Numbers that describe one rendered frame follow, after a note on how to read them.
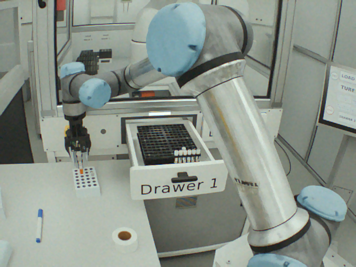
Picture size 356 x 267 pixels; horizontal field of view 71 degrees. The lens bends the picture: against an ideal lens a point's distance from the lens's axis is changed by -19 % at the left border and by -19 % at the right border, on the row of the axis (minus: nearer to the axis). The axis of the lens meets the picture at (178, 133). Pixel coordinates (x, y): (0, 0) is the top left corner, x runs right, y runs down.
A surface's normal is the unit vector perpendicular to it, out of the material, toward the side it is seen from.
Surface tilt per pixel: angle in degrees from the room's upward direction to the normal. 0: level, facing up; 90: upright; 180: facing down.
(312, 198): 8
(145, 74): 108
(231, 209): 90
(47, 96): 90
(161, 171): 90
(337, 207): 8
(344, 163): 90
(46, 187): 0
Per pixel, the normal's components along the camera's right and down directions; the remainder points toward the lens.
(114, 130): 0.24, 0.47
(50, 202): 0.07, -0.89
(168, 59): -0.73, 0.18
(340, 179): -0.43, 0.40
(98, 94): 0.73, 0.36
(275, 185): 0.21, -0.11
